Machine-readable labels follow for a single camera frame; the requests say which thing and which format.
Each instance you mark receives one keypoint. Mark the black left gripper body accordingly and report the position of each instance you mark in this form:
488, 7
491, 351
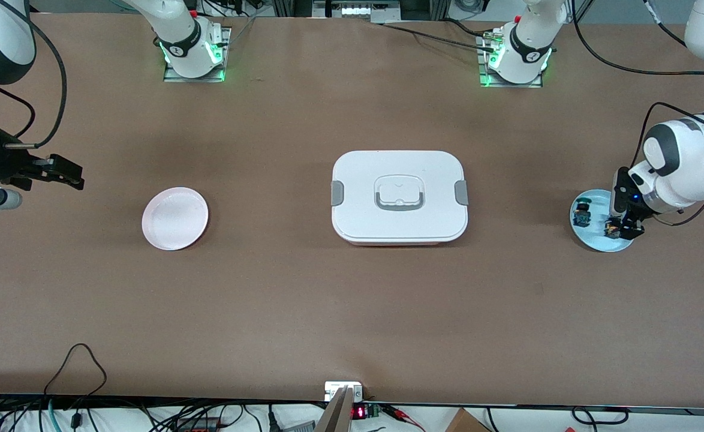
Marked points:
632, 213

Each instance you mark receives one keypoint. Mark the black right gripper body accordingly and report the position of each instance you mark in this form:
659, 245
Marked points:
9, 163

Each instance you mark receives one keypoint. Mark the light blue round plate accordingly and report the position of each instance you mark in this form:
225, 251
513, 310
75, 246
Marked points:
592, 240

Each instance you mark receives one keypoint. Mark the sushi piece with green top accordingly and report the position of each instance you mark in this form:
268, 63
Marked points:
581, 213

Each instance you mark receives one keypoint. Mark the pink round plate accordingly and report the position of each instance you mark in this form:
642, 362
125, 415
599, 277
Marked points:
175, 219

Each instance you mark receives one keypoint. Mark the brown cardboard box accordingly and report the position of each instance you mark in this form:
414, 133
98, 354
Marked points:
466, 422

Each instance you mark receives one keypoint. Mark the white lidded box grey clips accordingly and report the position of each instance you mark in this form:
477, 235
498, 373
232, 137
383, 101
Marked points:
358, 216

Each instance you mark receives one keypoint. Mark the red clip leads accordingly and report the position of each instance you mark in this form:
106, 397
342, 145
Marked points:
403, 415

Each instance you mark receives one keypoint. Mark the red digit display module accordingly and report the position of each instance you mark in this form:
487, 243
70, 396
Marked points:
359, 412

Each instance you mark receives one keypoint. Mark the grey equipment box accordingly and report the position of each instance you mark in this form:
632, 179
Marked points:
358, 11

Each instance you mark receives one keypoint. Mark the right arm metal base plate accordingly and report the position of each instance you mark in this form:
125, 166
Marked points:
175, 75

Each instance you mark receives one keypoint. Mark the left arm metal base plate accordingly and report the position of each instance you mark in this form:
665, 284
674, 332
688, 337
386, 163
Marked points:
490, 83

